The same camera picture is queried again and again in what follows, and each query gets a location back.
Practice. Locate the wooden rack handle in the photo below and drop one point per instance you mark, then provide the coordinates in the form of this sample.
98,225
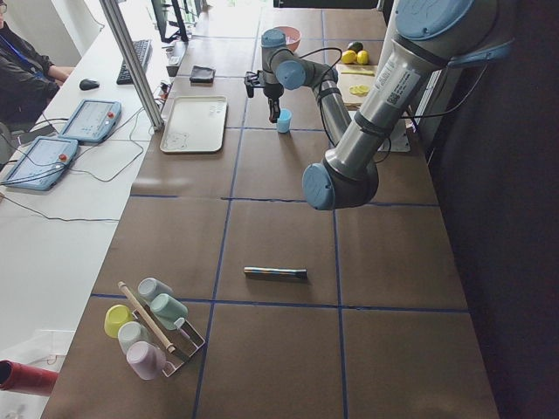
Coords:
146,318

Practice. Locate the black computer mouse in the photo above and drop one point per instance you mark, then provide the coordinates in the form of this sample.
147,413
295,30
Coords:
88,84

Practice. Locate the seated person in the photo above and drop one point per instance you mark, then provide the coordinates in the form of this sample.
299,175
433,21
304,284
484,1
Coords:
29,80

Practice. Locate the metal cup rack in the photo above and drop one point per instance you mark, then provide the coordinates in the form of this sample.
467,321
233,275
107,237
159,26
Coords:
180,345

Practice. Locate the yellow plastic knife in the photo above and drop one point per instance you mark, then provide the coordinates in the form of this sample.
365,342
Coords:
359,72

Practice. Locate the near blue teach pendant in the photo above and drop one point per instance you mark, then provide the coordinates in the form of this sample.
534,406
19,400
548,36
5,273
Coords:
42,164

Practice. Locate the green cup on rack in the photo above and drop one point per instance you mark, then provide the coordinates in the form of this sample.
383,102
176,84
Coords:
168,310

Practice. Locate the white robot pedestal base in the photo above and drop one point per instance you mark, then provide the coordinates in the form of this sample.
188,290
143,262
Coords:
398,141

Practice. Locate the red cylinder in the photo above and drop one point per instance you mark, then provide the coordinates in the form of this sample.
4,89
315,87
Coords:
26,379

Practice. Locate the yellow lemon upper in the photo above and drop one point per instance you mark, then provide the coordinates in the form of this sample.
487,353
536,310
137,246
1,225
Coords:
348,57

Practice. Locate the cream bear serving tray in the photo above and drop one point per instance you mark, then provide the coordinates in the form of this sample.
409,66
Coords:
195,125

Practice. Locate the yellow lemon lower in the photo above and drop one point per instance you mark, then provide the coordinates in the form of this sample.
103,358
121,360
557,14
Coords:
362,57

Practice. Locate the green avocado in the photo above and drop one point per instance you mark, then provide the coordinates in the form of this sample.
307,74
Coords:
355,46

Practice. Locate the aluminium frame post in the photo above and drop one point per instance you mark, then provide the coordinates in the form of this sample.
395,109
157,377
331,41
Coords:
118,27

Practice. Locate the blue teach pendant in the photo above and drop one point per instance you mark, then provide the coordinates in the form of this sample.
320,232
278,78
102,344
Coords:
42,164
92,121

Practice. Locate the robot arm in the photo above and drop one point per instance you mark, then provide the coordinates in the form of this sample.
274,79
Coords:
429,36

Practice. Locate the yellow lemon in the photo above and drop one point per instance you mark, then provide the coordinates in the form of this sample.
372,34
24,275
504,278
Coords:
362,57
348,57

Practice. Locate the lemon slices stack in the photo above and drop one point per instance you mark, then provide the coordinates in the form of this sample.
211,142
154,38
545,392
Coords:
359,90

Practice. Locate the white cup on rack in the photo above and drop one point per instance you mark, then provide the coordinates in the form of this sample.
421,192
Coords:
130,333

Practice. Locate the far blue teach pendant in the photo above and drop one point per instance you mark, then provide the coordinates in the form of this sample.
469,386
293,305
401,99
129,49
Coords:
92,121

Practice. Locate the yellow cup on rack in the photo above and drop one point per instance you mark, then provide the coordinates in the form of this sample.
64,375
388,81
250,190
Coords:
116,316

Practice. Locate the light blue plastic cup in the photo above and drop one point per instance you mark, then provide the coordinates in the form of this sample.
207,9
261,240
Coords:
283,122

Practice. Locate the pink bowl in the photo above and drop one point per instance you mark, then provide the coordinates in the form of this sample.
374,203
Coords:
292,35

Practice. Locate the pink cup on rack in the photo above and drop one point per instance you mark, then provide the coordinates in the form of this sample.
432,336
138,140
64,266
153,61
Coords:
147,360

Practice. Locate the grey folded cloth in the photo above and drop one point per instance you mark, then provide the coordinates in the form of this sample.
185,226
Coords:
202,75

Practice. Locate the grey cup on rack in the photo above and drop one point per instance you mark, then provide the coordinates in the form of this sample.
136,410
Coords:
149,288

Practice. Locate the bamboo cutting board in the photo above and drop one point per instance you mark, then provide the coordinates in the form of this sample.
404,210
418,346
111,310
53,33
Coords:
347,80

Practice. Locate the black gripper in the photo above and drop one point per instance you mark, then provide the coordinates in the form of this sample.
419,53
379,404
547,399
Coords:
273,91

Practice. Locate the black monitor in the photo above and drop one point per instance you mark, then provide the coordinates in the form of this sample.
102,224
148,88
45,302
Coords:
169,20

